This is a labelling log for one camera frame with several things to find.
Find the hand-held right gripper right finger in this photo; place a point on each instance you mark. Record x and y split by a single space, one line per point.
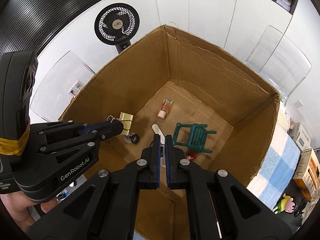
168 160

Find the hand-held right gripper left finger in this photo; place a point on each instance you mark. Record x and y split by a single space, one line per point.
157 160

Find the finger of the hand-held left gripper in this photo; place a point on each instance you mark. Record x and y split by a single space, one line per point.
110 133
100 125

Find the gold binder clip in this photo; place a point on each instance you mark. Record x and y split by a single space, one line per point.
126 117

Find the red candy wrapper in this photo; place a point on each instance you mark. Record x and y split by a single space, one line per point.
191 156

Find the small round black knob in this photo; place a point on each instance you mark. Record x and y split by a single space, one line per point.
135 138

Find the green toy chair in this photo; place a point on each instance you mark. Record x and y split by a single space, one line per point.
197 136

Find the small pink perfume bottle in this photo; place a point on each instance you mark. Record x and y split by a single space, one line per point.
166 105

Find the large brown cardboard box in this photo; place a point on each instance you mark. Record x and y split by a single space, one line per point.
225 92

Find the person's left hand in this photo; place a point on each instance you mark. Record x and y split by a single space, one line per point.
15 210

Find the clear acrylic chair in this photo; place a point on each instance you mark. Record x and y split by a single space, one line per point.
280 55
55 80

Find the black slatted blinds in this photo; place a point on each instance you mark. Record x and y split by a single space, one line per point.
50 10

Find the black standing fan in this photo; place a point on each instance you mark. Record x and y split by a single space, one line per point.
117 23

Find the blue and cream checked blanket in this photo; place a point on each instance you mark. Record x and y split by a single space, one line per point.
277 165

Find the cartoon boy figure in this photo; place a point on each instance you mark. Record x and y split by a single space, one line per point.
287 203

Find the white cardboard box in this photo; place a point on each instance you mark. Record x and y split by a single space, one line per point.
302 137

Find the orange cardboard box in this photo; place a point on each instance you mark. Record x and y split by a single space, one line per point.
307 170

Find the white wall socket with plug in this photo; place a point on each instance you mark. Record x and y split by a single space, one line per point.
75 88

